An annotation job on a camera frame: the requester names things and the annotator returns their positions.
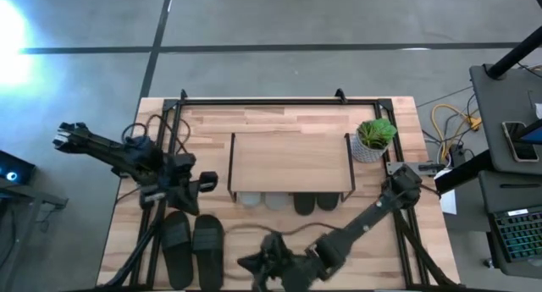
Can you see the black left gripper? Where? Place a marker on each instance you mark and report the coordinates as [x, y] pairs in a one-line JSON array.
[[182, 188]]

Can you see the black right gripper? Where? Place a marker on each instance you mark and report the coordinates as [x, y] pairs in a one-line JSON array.
[[298, 275]]

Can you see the grey slide sandal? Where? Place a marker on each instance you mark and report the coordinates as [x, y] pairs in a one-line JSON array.
[[278, 201], [250, 199]]

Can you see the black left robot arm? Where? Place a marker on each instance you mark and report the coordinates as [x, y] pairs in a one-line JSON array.
[[101, 150]]

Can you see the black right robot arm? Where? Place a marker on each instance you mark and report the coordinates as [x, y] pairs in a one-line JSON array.
[[368, 211]]

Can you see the wooden shelf with black legs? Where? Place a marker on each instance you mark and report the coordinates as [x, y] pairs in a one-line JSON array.
[[292, 163]]

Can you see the grey metal stand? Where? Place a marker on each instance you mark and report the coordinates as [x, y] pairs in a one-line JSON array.
[[34, 194]]

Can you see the green plant in patterned pot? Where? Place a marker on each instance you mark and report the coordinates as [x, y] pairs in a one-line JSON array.
[[374, 133]]

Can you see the black device with blue light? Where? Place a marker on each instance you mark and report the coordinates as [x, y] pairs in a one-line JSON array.
[[17, 167]]

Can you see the grey metal mounting plate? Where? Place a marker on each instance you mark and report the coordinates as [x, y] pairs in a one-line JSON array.
[[423, 168]]

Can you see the white paper sheet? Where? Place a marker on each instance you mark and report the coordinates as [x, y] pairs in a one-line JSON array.
[[449, 203]]

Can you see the black metal pole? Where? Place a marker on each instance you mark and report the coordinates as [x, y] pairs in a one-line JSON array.
[[512, 55], [466, 171]]

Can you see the grey cart tray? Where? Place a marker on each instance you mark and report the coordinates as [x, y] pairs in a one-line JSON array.
[[508, 194]]

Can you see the grey cart top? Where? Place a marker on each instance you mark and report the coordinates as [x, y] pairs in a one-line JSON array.
[[495, 110]]

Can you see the black smartphone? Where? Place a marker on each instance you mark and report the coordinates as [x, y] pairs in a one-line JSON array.
[[521, 150]]

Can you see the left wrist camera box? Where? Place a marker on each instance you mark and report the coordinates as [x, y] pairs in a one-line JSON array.
[[184, 163]]

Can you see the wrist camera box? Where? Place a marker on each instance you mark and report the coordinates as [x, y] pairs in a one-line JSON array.
[[184, 163], [275, 245]]

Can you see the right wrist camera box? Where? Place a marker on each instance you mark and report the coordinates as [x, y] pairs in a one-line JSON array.
[[275, 245]]

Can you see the black frame clamp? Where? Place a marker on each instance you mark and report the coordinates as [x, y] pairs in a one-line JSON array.
[[340, 95], [183, 95]]

